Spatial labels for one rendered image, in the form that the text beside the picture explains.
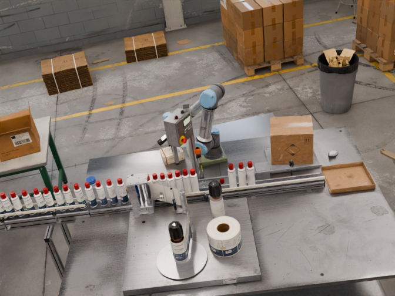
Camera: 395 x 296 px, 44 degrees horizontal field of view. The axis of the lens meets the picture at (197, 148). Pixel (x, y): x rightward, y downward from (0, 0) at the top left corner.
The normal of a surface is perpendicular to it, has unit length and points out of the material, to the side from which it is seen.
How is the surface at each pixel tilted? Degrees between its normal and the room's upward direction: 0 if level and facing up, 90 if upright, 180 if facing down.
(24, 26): 90
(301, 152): 90
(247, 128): 0
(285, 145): 90
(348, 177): 0
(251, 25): 90
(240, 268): 0
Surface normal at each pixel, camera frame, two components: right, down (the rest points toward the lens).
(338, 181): -0.12, -0.81
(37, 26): 0.20, 0.55
